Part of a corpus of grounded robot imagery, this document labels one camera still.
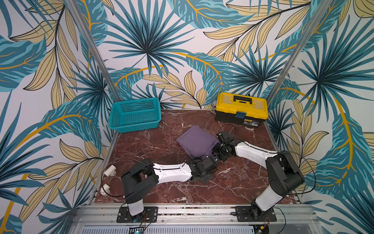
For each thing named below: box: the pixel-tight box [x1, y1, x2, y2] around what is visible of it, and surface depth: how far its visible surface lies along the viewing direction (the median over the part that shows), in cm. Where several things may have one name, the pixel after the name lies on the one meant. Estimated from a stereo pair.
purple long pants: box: [176, 124, 220, 160], surface depth 100 cm
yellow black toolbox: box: [214, 92, 269, 127], surface depth 103 cm
